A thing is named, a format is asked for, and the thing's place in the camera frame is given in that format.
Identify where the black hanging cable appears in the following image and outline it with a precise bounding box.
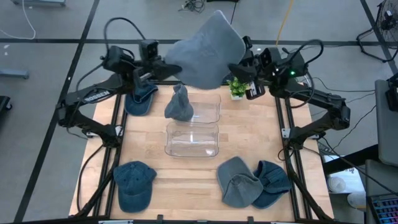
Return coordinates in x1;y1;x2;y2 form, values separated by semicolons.
229;1;238;26

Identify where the black aluminium rig frame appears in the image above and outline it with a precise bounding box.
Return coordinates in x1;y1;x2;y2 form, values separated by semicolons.
68;80;335;224

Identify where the black cable bundle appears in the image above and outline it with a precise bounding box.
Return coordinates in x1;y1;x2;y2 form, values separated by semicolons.
178;0;206;13

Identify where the black floor fan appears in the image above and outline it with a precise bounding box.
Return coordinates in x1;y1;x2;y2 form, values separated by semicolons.
356;0;398;63

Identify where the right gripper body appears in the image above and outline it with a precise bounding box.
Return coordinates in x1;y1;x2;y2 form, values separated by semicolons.
242;35;280;101

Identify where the small plant in white pot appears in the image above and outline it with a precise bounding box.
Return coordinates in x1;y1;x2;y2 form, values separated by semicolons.
226;77;249;101

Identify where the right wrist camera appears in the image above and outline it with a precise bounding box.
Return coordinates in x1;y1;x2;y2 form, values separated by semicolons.
259;47;282;68

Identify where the rainbow backlit keyboard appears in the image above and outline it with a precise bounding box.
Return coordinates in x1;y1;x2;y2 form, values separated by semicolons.
368;193;398;224

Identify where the clear plastic storage bin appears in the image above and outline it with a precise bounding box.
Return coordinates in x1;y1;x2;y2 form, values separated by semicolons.
164;121;220;158
174;92;222;124

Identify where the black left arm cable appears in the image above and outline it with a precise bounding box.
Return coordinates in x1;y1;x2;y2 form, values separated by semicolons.
103;17;147;50

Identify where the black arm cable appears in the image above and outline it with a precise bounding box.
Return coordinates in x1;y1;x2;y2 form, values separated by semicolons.
103;17;147;50
281;39;325;110

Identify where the black desk beam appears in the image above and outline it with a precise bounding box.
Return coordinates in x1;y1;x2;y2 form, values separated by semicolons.
322;143;380;175

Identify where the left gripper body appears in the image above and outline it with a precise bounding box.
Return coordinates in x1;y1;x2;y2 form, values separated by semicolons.
132;60;162;94

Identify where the yellow hanging cable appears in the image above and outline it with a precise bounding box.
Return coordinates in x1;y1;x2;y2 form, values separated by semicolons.
275;0;295;47

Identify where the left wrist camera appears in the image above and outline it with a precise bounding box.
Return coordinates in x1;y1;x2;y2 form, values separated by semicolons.
138;39;160;62

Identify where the black wheeled base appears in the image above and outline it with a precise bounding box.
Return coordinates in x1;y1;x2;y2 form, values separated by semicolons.
0;95;13;113

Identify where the white floor cable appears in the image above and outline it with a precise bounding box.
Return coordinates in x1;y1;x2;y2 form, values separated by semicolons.
0;0;37;40

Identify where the grey desk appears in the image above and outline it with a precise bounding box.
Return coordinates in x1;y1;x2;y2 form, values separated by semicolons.
374;79;398;168

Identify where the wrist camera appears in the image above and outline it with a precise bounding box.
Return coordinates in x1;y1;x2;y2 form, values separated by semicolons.
138;39;160;62
259;47;282;68

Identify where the black desk device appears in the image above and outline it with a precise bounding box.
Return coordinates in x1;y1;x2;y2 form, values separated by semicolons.
384;72;398;112

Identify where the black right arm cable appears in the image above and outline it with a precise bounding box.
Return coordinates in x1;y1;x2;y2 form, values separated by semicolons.
281;39;325;110

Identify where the dark blue denim baseball cap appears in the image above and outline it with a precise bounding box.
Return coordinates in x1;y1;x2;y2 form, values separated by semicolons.
124;82;159;117
251;160;293;210
113;161;158;214

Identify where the person's foot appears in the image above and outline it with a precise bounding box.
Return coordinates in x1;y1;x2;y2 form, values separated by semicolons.
326;175;346;194
347;190;368;209

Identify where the grey denim baseball cap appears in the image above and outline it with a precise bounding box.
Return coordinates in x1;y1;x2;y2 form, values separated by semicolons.
164;83;195;123
164;9;246;91
216;156;264;208

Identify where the grey metal base bar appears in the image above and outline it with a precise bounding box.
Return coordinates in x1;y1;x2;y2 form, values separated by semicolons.
11;0;67;7
0;68;30;80

